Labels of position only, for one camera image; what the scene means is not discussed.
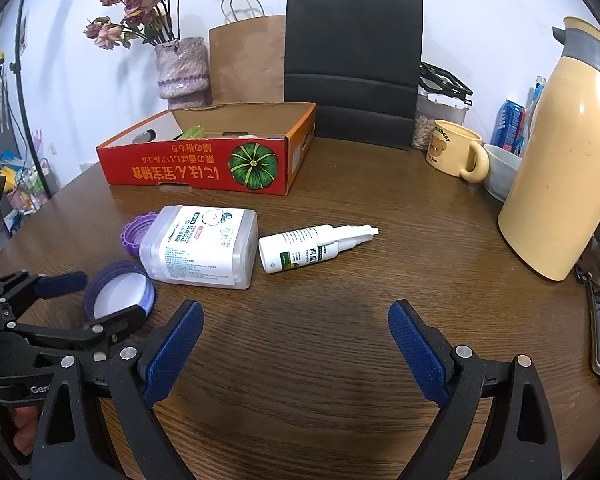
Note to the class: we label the dried pink roses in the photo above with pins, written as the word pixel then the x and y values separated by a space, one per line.
pixel 130 5

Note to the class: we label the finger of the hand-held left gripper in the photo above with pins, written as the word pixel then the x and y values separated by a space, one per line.
pixel 115 320
pixel 62 284

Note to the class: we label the blue-capped plastic bottle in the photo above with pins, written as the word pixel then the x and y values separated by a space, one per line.
pixel 536 92

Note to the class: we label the blue drink can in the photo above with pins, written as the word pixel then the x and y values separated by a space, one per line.
pixel 509 127

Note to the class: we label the pink knitted vase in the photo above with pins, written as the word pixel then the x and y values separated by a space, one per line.
pixel 182 67

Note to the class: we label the black light stand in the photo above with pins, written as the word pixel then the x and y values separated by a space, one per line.
pixel 20 67

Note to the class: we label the green plastic item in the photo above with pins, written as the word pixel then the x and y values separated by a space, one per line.
pixel 192 132

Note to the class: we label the cream thermos jug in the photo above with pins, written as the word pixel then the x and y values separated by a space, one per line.
pixel 560 160

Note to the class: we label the yellow bear mug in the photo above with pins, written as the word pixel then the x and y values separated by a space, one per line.
pixel 452 152

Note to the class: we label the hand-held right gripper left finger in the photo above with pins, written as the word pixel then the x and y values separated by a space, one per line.
pixel 172 355

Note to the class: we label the person's left hand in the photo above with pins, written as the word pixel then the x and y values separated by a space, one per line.
pixel 25 430

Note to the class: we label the purple ribbed lid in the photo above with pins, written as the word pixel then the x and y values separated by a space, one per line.
pixel 132 232

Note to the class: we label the black paper bag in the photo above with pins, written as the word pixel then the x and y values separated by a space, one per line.
pixel 352 60

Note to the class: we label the brown paper bag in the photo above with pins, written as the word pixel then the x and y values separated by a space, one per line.
pixel 250 60

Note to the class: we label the large blue lid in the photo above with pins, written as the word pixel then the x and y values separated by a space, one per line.
pixel 117 297

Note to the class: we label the clear clip-lid food container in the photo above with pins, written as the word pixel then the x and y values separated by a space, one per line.
pixel 445 105

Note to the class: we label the white spray bottle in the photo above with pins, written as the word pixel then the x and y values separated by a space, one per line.
pixel 300 250

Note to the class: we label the grey ceramic bowl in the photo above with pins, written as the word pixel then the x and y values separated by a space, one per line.
pixel 500 170

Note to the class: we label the red cardboard box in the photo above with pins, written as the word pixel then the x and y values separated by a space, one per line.
pixel 190 170

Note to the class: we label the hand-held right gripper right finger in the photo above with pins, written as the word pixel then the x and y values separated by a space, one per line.
pixel 417 355

